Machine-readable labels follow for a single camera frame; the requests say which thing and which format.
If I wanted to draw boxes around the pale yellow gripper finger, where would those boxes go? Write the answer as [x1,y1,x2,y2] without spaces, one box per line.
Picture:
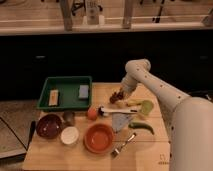
[116,90,125,100]

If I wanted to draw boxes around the dark red grape bunch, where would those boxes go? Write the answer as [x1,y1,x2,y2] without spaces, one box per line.
[109,92,118,104]

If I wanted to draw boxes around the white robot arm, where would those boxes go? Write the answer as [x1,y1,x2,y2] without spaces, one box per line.
[121,59,213,171]

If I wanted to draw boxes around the red-orange bowl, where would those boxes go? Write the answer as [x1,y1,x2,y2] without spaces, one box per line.
[83,123,115,154]

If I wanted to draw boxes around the small white bowl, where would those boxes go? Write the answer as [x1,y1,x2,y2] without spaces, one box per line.
[61,126,79,145]

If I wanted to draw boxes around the dark purple bowl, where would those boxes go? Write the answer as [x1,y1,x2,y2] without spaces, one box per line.
[36,114,62,139]

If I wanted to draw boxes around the yellow banana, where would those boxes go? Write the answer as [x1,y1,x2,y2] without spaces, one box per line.
[125,99,142,106]

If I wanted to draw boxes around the grey-blue folded cloth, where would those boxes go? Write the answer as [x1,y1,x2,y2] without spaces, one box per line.
[112,113,133,133]

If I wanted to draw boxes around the light green cup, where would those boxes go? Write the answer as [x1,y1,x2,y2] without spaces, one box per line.
[139,100,154,117]

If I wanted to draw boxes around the green chili pepper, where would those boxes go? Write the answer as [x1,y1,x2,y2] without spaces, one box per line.
[128,122,155,135]

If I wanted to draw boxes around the orange fruit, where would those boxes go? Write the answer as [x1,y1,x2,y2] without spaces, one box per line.
[87,107,98,120]

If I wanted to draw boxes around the blue-grey sponge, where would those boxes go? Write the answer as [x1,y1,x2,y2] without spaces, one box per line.
[79,85,89,99]

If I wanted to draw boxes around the metal fork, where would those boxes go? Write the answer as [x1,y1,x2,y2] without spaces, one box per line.
[111,132,137,158]

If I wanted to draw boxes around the brown kiwi fruit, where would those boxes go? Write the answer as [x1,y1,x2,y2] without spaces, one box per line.
[63,111,75,126]

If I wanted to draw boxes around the green plastic tray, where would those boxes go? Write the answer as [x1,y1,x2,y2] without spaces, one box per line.
[37,76,92,112]

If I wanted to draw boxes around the wooden block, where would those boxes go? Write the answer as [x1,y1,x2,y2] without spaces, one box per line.
[49,89,59,106]

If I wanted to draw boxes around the white-handled knife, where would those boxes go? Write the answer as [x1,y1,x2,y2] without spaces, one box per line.
[98,107,138,116]

